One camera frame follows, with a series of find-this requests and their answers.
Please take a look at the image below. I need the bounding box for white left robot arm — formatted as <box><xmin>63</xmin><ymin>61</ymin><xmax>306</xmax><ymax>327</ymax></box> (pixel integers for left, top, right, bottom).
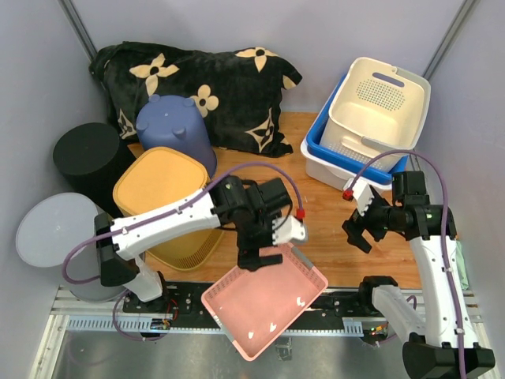
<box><xmin>95</xmin><ymin>175</ymin><xmax>307</xmax><ymax>313</ymax></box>

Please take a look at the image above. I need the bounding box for blue rimmed white tub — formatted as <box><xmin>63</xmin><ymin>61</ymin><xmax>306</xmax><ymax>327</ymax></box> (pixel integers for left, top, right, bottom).
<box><xmin>300</xmin><ymin>75</ymin><xmax>408</xmax><ymax>193</ymax></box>

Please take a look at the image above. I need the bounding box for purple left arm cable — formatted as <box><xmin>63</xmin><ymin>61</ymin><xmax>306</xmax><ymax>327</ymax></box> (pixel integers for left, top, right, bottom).
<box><xmin>62</xmin><ymin>161</ymin><xmax>305</xmax><ymax>343</ymax></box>

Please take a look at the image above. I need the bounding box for black floral pillow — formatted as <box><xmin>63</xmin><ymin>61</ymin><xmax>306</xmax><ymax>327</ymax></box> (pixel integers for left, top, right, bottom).
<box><xmin>88</xmin><ymin>42</ymin><xmax>302</xmax><ymax>158</ymax></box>

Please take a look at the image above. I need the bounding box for right aluminium frame rail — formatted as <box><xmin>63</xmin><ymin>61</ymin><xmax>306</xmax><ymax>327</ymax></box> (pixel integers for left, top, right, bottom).
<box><xmin>422</xmin><ymin>0</ymin><xmax>481</xmax><ymax>81</ymax></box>

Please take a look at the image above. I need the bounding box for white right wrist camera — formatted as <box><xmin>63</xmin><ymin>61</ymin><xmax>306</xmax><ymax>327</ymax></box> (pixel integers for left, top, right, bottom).
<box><xmin>342</xmin><ymin>178</ymin><xmax>375</xmax><ymax>216</ymax></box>

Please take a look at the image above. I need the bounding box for green cloth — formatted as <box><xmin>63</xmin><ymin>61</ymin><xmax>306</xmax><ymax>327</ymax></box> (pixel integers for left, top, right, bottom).
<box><xmin>456</xmin><ymin>240</ymin><xmax>469</xmax><ymax>291</ymax></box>

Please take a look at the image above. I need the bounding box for black large bucket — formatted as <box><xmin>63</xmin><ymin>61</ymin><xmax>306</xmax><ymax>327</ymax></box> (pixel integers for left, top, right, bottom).
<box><xmin>53</xmin><ymin>122</ymin><xmax>135</xmax><ymax>218</ymax></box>

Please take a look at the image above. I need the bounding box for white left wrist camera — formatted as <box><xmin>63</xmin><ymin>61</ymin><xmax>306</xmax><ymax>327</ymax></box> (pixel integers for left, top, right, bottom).
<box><xmin>271</xmin><ymin>215</ymin><xmax>309</xmax><ymax>246</ymax></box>

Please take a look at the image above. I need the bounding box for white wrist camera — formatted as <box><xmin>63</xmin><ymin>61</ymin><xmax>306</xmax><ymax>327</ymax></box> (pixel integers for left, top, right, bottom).
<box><xmin>271</xmin><ymin>215</ymin><xmax>309</xmax><ymax>246</ymax></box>
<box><xmin>342</xmin><ymin>178</ymin><xmax>375</xmax><ymax>216</ymax></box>

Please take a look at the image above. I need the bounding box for beige perforated basket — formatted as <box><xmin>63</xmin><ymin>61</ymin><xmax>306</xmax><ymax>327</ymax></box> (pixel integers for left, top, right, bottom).
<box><xmin>320</xmin><ymin>57</ymin><xmax>431</xmax><ymax>163</ymax></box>

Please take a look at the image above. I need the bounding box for yellow slatted basket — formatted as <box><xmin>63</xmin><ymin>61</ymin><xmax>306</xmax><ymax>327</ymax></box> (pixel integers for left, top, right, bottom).
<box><xmin>112</xmin><ymin>147</ymin><xmax>223</xmax><ymax>272</ymax></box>

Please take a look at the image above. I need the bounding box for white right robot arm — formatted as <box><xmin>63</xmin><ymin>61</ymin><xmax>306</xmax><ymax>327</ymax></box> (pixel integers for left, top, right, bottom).
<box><xmin>342</xmin><ymin>171</ymin><xmax>496</xmax><ymax>378</ymax></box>

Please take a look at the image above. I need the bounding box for blue bucket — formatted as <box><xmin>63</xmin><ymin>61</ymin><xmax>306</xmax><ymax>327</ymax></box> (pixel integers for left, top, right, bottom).
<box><xmin>136</xmin><ymin>94</ymin><xmax>217</xmax><ymax>177</ymax></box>

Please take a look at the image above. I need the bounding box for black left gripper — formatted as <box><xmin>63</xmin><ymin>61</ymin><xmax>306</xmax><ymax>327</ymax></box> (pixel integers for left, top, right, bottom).
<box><xmin>238</xmin><ymin>210</ymin><xmax>284</xmax><ymax>271</ymax></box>

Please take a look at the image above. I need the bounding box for black mounting rail plate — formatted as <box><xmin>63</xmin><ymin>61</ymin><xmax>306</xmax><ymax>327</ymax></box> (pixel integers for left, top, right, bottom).
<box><xmin>121</xmin><ymin>282</ymin><xmax>381</xmax><ymax>330</ymax></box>

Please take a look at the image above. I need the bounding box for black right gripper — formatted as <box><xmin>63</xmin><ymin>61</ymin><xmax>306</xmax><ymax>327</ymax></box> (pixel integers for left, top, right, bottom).
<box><xmin>342</xmin><ymin>188</ymin><xmax>402</xmax><ymax>252</ymax></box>

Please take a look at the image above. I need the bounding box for pink small tray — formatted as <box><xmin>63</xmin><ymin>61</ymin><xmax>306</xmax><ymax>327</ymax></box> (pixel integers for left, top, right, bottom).
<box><xmin>201</xmin><ymin>243</ymin><xmax>328</xmax><ymax>362</ymax></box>

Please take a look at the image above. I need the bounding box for aluminium frame rail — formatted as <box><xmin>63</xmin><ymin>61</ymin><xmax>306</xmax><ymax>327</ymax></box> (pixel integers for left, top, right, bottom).
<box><xmin>422</xmin><ymin>0</ymin><xmax>481</xmax><ymax>81</ymax></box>
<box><xmin>57</xmin><ymin>0</ymin><xmax>97</xmax><ymax>62</ymax></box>

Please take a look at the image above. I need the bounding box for grey bucket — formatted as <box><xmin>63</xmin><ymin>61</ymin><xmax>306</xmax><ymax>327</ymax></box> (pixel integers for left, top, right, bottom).
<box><xmin>16</xmin><ymin>193</ymin><xmax>125</xmax><ymax>302</ymax></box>

